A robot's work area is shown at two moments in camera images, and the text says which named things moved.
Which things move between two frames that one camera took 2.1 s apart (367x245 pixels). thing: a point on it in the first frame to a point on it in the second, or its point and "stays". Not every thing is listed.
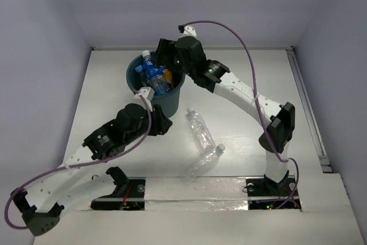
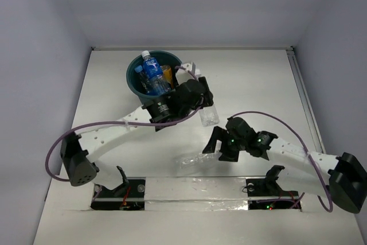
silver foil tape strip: (206, 194) stays
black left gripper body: (160, 119) to (206, 91)
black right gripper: (166, 46) to (218, 133)
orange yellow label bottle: (168, 76) stays
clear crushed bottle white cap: (203, 133) to (209, 115)
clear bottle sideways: (207, 156) to (197, 161)
